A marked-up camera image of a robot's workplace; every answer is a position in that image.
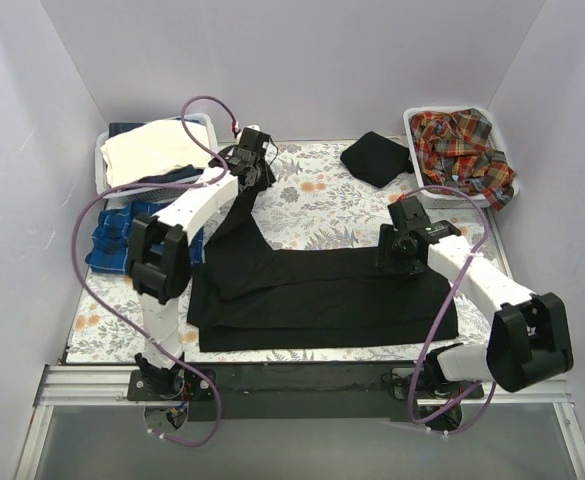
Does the black long sleeve shirt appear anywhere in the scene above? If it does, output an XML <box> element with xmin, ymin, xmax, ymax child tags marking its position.
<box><xmin>187</xmin><ymin>187</ymin><xmax>450</xmax><ymax>352</ymax></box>

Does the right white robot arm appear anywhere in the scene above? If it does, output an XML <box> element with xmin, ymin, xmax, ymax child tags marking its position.
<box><xmin>376</xmin><ymin>196</ymin><xmax>574</xmax><ymax>398</ymax></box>

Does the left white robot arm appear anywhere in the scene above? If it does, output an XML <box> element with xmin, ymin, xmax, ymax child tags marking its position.
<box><xmin>127</xmin><ymin>126</ymin><xmax>274</xmax><ymax>400</ymax></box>

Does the right white plastic basket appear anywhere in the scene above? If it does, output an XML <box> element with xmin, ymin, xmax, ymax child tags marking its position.
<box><xmin>402</xmin><ymin>105</ymin><xmax>523</xmax><ymax>209</ymax></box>

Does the white plastic basket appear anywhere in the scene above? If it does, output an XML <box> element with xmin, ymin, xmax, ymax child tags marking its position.
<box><xmin>95</xmin><ymin>112</ymin><xmax>218</xmax><ymax>193</ymax></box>
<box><xmin>402</xmin><ymin>105</ymin><xmax>523</xmax><ymax>209</ymax></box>

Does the floral patterned table mat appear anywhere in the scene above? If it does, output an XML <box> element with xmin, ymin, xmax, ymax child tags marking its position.
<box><xmin>62</xmin><ymin>142</ymin><xmax>511</xmax><ymax>365</ymax></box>

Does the cream white folded shirt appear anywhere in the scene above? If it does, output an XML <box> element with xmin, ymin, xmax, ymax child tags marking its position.
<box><xmin>100</xmin><ymin>118</ymin><xmax>214</xmax><ymax>190</ymax></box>

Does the folded black shirt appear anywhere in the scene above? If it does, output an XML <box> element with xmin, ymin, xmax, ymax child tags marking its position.
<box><xmin>340</xmin><ymin>131</ymin><xmax>414</xmax><ymax>188</ymax></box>

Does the red plaid shirt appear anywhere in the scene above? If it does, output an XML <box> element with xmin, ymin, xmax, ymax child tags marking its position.
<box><xmin>409</xmin><ymin>108</ymin><xmax>517</xmax><ymax>211</ymax></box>

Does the left white plastic basket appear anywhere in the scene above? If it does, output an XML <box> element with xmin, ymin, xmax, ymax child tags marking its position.
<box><xmin>95</xmin><ymin>112</ymin><xmax>218</xmax><ymax>193</ymax></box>

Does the blue plaid shirt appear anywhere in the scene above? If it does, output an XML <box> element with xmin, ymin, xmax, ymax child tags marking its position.
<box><xmin>84</xmin><ymin>200</ymin><xmax>207</xmax><ymax>277</ymax></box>

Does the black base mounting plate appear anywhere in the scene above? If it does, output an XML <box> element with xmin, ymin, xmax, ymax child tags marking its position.
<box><xmin>126</xmin><ymin>360</ymin><xmax>488</xmax><ymax>421</ymax></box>

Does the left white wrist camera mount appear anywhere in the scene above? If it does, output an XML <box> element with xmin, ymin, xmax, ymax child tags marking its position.
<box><xmin>233</xmin><ymin>124</ymin><xmax>261</xmax><ymax>140</ymax></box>

